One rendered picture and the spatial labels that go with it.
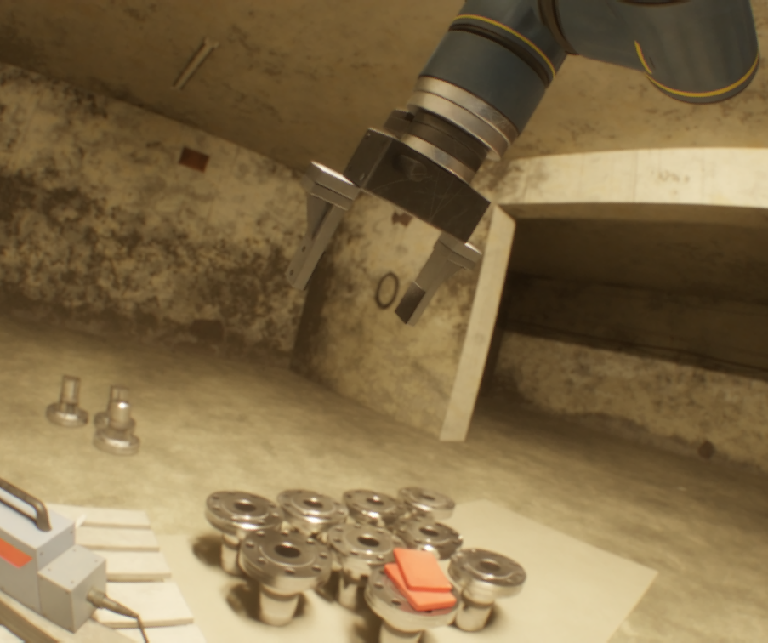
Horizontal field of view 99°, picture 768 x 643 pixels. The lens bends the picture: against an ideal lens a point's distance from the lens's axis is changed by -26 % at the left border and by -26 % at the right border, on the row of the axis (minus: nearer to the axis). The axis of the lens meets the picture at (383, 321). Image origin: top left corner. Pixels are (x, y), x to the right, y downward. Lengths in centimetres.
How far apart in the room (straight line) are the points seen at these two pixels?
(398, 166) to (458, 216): 9
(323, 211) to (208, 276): 587
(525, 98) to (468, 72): 5
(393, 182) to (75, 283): 569
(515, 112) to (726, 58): 18
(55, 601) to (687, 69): 109
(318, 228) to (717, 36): 34
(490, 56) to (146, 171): 584
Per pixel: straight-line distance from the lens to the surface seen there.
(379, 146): 37
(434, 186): 39
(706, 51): 34
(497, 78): 38
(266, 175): 660
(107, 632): 97
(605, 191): 408
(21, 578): 97
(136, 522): 151
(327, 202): 37
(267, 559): 124
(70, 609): 92
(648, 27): 33
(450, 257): 45
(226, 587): 151
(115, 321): 603
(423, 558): 135
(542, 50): 41
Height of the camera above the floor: 91
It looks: 1 degrees up
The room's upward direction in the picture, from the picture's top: 14 degrees clockwise
